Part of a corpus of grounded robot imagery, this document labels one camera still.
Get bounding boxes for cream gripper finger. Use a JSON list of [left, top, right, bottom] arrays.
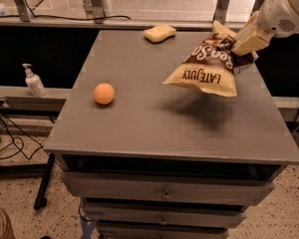
[[212, 21, 236, 38], [231, 40, 259, 56]]

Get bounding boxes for brown chip bag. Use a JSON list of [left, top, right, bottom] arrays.
[[163, 33, 257, 97]]

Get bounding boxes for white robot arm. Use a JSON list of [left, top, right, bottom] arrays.
[[213, 0, 299, 56]]

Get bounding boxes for yellow sponge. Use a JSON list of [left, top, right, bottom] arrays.
[[144, 24, 176, 43]]

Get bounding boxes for orange ball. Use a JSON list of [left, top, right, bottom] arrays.
[[94, 83, 115, 105]]

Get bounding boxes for grey drawer cabinet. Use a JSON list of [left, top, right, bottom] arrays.
[[43, 29, 299, 239]]

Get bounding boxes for top grey drawer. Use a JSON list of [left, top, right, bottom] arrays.
[[61, 171, 275, 206]]

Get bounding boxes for grey drawer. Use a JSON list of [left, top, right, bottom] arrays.
[[61, 171, 275, 206], [97, 221, 228, 239], [84, 202, 245, 228]]

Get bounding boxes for middle grey drawer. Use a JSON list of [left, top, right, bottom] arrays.
[[84, 202, 245, 228]]

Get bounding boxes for white pump bottle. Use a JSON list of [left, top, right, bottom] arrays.
[[23, 64, 46, 97]]

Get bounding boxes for bottom grey drawer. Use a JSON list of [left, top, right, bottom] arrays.
[[97, 221, 228, 239]]

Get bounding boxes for black stand leg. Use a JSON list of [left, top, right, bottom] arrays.
[[34, 153, 55, 211]]

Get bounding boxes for black cable on ledge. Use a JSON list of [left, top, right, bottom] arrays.
[[0, 14, 133, 22]]

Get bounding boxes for black floor cables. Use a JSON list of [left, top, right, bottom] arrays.
[[0, 98, 63, 169]]

